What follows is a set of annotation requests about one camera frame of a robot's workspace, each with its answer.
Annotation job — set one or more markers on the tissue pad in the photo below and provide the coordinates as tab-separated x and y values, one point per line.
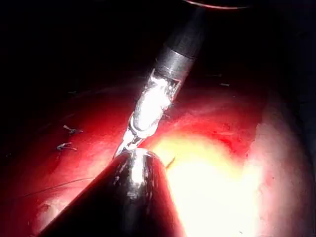
222	185

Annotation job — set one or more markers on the right arm needle driver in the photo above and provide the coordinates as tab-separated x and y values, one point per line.
153	103

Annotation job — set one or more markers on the curved needle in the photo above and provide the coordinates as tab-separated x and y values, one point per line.
170	162

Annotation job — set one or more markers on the dark left arm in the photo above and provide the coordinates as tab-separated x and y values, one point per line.
111	209

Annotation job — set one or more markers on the blue stitching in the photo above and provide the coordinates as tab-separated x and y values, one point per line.
70	130

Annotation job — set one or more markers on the blue thread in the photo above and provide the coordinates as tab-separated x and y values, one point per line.
61	184

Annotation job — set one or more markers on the right arm needle driver jaw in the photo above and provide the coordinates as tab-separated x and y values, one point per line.
124	144
134	143

